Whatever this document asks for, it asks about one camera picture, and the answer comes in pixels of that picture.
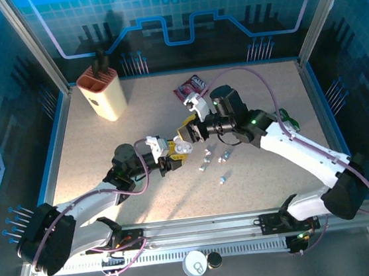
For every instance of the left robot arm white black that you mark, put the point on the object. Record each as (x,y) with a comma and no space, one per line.
(85,202)

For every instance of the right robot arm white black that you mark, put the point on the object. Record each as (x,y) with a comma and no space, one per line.
(306,154)

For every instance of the red candy bag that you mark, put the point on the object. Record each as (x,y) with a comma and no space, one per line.
(188,86)

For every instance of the cream knife block orange top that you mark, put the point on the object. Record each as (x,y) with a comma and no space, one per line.
(110,100)

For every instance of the green snack bag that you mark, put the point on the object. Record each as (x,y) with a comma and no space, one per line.
(291,124)

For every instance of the black round cap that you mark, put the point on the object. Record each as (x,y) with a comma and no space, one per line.
(214,260)

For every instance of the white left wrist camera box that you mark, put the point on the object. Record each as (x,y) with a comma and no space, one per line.
(157,146)

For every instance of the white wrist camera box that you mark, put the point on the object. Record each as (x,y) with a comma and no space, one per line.
(197,104)
(157,146)

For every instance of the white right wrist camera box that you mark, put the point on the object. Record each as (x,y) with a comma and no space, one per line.
(197,104)

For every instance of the aluminium table side rail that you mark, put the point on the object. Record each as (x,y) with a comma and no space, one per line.
(54,152)
(323,122)

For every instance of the aluminium rail under arm bases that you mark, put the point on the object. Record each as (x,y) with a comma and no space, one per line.
(198,229)

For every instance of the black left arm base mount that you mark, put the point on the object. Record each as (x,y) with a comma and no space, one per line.
(132,238)

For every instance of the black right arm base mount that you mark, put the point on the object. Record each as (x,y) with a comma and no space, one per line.
(271,224)

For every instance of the aluminium frame post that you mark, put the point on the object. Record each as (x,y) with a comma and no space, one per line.
(31,45)
(321,12)

